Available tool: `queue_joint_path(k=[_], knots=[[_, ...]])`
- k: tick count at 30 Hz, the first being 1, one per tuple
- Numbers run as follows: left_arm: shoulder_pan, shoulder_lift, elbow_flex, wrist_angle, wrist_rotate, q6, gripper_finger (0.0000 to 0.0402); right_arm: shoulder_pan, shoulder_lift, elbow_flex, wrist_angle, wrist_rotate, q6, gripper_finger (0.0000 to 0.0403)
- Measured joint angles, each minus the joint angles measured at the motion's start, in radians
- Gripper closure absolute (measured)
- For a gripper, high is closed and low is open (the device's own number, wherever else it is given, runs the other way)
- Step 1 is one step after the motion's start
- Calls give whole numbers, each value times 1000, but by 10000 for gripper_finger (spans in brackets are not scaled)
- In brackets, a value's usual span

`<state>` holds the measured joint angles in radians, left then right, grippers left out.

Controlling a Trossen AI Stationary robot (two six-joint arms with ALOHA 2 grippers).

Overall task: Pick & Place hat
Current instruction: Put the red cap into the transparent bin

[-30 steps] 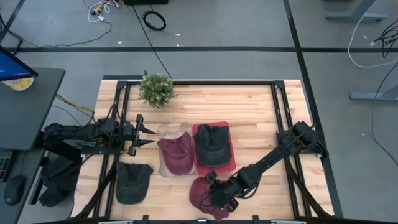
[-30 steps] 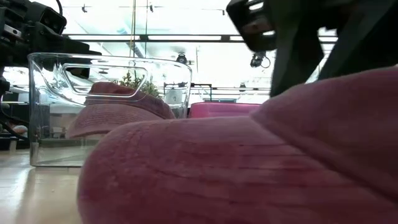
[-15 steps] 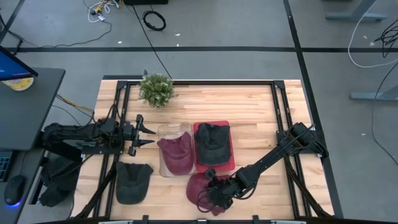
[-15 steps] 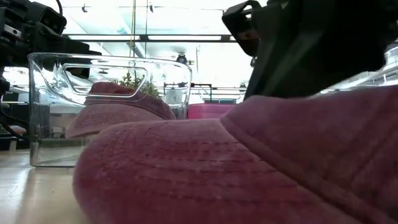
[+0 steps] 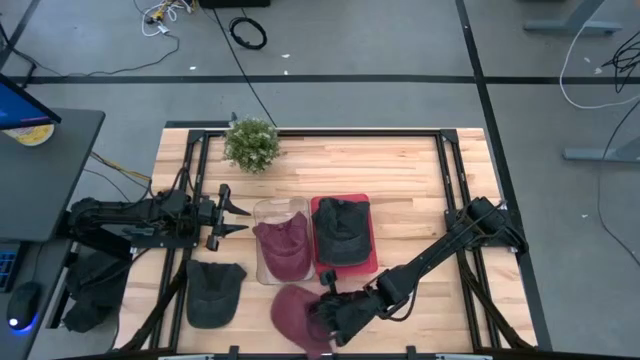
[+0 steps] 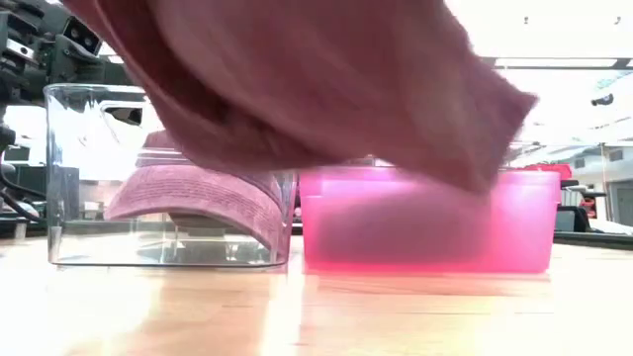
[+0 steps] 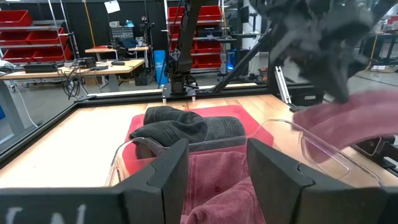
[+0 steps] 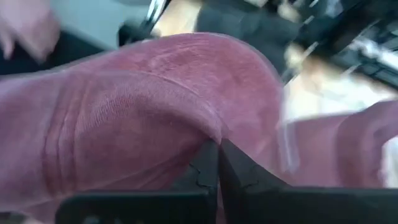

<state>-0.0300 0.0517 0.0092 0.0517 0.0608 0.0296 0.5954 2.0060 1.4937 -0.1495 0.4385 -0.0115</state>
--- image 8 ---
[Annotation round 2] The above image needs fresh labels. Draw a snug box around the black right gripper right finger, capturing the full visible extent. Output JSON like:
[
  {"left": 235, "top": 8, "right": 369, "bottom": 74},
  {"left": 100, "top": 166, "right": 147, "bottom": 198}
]
[{"left": 220, "top": 138, "right": 398, "bottom": 224}]

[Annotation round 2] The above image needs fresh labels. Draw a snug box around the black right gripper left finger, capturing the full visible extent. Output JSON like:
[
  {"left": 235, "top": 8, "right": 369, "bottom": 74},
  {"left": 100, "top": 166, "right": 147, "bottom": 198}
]
[{"left": 55, "top": 139, "right": 221, "bottom": 224}]

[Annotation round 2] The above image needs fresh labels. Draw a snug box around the maroon baseball cap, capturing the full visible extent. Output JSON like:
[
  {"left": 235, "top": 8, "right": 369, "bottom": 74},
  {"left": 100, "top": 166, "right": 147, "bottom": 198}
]
[
  {"left": 0, "top": 32, "right": 301, "bottom": 224},
  {"left": 279, "top": 99, "right": 398, "bottom": 189}
]

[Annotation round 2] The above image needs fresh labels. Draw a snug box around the charcoal baseball cap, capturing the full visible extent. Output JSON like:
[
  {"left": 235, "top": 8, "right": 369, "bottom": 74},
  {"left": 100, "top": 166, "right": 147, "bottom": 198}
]
[{"left": 195, "top": 0, "right": 302, "bottom": 75}]

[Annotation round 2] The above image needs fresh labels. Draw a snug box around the person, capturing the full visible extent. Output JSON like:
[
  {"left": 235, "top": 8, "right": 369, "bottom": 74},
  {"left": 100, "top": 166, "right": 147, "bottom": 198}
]
[{"left": 0, "top": 0, "right": 61, "bottom": 62}]

